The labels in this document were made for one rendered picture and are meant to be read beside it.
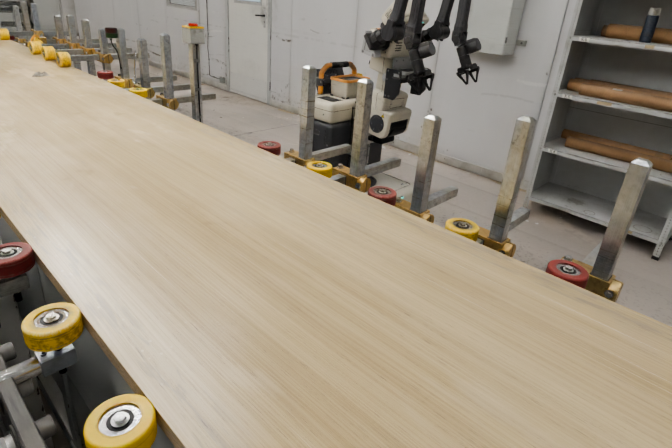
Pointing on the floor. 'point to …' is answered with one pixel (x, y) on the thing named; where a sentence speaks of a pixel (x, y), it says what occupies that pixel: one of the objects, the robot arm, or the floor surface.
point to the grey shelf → (608, 114)
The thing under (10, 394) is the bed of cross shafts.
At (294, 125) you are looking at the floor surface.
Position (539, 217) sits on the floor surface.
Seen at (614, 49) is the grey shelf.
